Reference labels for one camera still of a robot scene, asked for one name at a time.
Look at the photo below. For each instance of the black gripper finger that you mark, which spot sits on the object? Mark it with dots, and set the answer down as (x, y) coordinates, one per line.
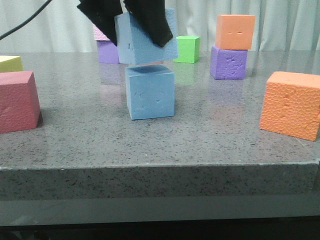
(151, 15)
(102, 14)

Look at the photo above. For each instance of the textured light blue foam block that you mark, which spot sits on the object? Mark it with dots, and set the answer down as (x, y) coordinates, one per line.
(135, 46)

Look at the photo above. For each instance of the smooth light blue foam block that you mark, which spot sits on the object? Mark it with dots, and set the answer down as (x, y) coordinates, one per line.
(150, 91)

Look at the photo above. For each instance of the purple foam block under pink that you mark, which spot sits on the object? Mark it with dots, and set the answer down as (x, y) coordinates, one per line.
(107, 52)

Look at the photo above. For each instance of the grey curtain backdrop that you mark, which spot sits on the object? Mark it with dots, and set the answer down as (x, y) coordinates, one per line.
(279, 25)

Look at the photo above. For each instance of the green foam block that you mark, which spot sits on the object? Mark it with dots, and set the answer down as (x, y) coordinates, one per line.
(188, 49)

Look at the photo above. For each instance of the orange foam block on purple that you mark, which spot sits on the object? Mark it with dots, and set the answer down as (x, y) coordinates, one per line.
(234, 31)

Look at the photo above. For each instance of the purple foam block under orange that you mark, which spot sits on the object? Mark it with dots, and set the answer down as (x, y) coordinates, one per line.
(228, 64)

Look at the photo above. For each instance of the yellow foam block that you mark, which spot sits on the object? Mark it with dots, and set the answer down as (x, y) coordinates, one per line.
(10, 63)

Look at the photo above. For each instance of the large red foam block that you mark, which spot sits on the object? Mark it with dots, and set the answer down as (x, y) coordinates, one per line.
(19, 102)

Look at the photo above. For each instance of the large orange foam block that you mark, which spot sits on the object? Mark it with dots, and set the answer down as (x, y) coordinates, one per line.
(291, 105)

